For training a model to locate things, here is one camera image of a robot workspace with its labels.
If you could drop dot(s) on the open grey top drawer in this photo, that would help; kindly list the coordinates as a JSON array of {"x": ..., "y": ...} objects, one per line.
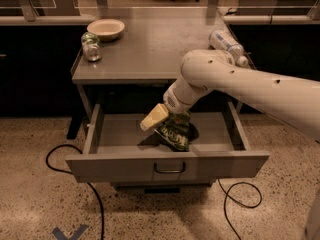
[{"x": 118, "y": 151}]

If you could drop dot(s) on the green soda can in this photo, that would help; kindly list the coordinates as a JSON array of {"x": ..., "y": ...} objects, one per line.
[{"x": 91, "y": 47}]

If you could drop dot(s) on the white ceramic bowl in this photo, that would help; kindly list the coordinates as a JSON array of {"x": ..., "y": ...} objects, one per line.
[{"x": 106, "y": 29}]

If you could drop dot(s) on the green jalapeno chip bag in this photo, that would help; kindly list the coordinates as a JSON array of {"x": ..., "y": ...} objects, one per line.
[{"x": 175, "y": 131}]

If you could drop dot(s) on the blue tape floor mark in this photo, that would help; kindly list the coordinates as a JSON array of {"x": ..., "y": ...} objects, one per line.
[{"x": 75, "y": 235}]

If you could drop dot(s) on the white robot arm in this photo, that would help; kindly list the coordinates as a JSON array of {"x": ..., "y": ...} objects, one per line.
[{"x": 290, "y": 100}]

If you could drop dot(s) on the grey metal counter cabinet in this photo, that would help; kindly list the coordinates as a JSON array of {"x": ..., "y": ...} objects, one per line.
[{"x": 135, "y": 70}]

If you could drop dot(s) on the clear plastic water bottle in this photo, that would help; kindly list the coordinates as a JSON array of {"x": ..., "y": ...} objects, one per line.
[{"x": 222, "y": 40}]

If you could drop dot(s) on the black drawer handle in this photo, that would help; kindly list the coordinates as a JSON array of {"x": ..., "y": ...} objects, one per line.
[{"x": 169, "y": 168}]

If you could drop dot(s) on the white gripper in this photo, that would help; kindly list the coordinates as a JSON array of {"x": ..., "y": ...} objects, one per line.
[{"x": 175, "y": 103}]

